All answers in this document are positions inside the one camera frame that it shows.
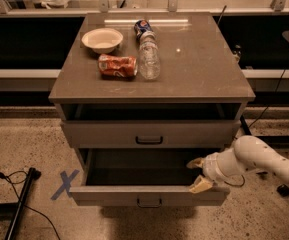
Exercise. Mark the grey drawer cabinet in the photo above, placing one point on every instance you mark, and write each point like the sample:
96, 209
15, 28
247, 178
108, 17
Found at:
199, 78

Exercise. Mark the black stand leg right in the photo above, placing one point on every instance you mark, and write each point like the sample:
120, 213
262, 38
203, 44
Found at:
244, 126

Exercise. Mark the blue pepsi can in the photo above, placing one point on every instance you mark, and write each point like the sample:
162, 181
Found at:
141, 27

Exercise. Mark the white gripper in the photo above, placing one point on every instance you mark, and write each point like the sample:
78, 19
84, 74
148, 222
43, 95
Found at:
211, 168

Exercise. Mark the black chair leg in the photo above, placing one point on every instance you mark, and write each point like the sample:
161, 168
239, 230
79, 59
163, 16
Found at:
283, 190

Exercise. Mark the black stand leg left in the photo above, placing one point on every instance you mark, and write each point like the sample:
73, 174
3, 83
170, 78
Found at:
13, 211

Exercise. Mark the grey top drawer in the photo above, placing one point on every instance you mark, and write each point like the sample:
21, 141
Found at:
150, 134

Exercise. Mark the grey drawer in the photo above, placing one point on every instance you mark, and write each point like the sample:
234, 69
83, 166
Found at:
146, 178
150, 134

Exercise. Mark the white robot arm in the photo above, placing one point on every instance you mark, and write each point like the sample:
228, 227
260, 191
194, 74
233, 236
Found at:
248, 153

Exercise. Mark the black stand leg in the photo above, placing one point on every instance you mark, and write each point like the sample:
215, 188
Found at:
244, 126
13, 211

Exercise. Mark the clear plastic bottle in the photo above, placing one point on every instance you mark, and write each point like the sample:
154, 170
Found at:
149, 61

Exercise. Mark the crushed orange soda can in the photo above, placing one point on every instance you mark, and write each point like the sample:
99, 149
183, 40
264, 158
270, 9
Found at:
124, 67

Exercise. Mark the white bowl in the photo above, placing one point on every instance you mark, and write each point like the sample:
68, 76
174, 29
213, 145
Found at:
102, 40

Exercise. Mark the blue tape cross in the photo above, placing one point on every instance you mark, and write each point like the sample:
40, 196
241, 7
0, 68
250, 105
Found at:
65, 185

